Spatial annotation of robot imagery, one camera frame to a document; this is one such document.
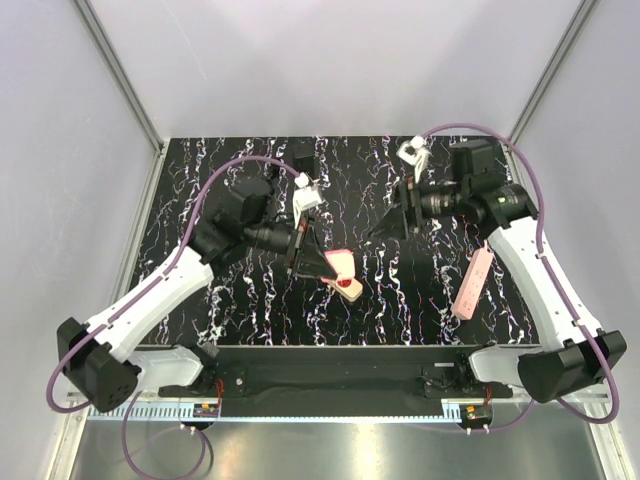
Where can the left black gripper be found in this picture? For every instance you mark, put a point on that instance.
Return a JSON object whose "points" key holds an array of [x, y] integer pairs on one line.
{"points": [[310, 259]]}

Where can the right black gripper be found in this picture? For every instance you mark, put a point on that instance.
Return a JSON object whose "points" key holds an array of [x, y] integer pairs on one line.
{"points": [[406, 213]]}

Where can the pink square plug adapter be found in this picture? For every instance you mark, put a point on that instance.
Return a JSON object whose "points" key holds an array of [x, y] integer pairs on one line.
{"points": [[343, 263]]}

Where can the beige red power strip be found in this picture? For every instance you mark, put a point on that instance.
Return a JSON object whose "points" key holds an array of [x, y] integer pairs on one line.
{"points": [[349, 289]]}

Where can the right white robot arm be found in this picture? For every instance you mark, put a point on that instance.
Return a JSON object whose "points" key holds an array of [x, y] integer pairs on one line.
{"points": [[574, 351]]}

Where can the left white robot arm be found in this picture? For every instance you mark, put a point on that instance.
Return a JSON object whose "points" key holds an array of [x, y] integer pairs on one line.
{"points": [[101, 357]]}

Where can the pink power strip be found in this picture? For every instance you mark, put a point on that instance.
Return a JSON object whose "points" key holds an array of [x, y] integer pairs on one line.
{"points": [[473, 283]]}

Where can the black cube adapter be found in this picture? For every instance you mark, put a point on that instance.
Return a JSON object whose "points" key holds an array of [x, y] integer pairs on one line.
{"points": [[303, 159]]}

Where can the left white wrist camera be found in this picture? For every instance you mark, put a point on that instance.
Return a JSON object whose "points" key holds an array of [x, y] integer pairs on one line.
{"points": [[305, 197]]}

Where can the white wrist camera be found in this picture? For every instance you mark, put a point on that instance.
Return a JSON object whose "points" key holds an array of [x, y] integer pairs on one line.
{"points": [[305, 197], [415, 153]]}

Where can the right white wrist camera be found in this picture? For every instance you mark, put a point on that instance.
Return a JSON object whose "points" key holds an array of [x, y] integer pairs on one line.
{"points": [[415, 153]]}

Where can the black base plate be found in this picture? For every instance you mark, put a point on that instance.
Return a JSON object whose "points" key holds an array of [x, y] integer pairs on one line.
{"points": [[393, 382]]}

